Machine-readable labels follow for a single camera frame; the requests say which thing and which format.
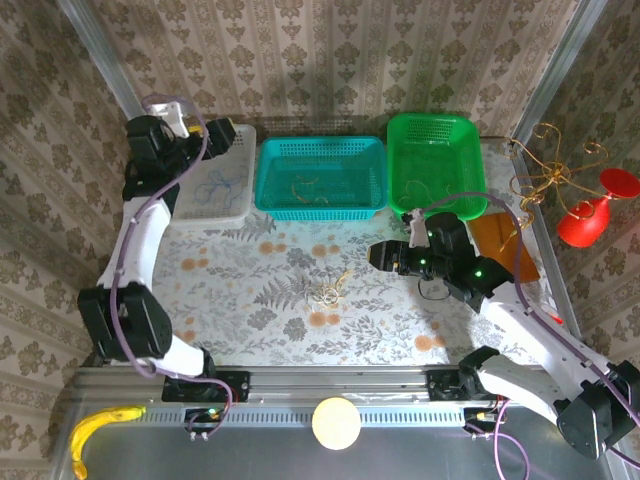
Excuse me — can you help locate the yellow banana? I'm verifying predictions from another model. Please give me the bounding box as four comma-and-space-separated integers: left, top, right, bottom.
69, 405, 148, 480

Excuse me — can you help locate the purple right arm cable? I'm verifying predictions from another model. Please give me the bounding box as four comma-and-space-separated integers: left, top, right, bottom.
419, 192, 640, 474

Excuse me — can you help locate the clear plastic cup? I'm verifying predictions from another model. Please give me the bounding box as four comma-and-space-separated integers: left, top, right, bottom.
542, 294, 565, 326

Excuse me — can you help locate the pile of rubber bands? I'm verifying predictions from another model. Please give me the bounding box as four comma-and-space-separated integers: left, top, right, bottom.
303, 282, 341, 307

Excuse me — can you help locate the gold wire stand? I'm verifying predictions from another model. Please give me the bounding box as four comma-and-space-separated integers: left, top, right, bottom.
501, 122, 612, 236

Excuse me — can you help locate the aluminium front rail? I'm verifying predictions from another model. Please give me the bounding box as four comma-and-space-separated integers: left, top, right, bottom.
74, 366, 614, 405

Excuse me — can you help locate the aluminium frame post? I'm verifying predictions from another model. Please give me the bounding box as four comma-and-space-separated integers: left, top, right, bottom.
512, 0, 609, 146
55, 0, 162, 155

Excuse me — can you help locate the clear cable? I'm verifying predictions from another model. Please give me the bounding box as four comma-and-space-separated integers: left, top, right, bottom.
307, 284, 339, 306

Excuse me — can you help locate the floral table cloth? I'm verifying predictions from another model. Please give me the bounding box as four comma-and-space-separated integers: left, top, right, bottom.
112, 142, 575, 367

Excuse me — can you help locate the blue cable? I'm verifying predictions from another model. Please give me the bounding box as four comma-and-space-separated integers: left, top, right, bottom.
193, 167, 250, 209

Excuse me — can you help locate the brown wooden board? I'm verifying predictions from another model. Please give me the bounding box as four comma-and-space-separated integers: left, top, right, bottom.
467, 212, 542, 287

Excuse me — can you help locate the teal plastic basket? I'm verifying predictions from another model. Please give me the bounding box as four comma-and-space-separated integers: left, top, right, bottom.
253, 135, 390, 222

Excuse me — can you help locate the red goblet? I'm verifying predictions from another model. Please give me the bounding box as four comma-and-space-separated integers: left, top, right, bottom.
555, 167, 640, 249

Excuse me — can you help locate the white plastic basket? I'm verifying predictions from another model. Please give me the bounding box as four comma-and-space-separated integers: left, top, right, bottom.
169, 123, 258, 230

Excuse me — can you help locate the green plastic basket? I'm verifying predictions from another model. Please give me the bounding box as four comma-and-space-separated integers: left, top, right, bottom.
385, 112, 489, 224

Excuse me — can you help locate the aluminium table side rail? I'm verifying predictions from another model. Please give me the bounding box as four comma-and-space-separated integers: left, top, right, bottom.
514, 144, 585, 346

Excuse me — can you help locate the thin black cable loop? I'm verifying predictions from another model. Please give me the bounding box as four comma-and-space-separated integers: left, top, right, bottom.
417, 276, 452, 301

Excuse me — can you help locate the cream round ball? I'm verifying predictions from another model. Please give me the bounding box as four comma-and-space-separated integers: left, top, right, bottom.
311, 396, 362, 451

